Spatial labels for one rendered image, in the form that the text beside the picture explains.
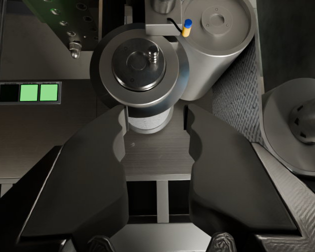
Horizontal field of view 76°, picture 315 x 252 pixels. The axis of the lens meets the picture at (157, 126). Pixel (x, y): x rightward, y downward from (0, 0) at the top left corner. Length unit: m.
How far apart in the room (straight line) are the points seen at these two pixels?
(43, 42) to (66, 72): 0.34
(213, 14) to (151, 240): 0.57
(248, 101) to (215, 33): 0.12
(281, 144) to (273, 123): 0.03
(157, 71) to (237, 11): 0.17
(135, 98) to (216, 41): 0.15
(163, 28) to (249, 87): 0.17
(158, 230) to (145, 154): 0.22
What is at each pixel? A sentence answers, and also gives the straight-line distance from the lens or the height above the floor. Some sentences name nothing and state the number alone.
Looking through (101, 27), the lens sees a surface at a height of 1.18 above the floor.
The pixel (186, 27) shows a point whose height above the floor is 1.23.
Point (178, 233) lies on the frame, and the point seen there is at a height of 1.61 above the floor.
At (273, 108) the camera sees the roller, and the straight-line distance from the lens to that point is 0.35.
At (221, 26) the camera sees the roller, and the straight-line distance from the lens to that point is 0.36.
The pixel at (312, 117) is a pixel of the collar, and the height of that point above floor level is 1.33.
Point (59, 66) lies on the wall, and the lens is 2.09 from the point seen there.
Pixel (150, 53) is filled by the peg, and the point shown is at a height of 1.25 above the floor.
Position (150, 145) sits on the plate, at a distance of 0.61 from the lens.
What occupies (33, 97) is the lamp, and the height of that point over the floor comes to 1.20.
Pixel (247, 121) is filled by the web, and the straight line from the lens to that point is 0.37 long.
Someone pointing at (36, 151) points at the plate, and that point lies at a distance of 0.70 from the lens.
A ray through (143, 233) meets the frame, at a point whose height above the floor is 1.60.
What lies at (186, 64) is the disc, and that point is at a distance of 0.32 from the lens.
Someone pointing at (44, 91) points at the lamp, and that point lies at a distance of 0.72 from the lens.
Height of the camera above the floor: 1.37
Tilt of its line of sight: 8 degrees down
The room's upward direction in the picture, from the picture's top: 179 degrees clockwise
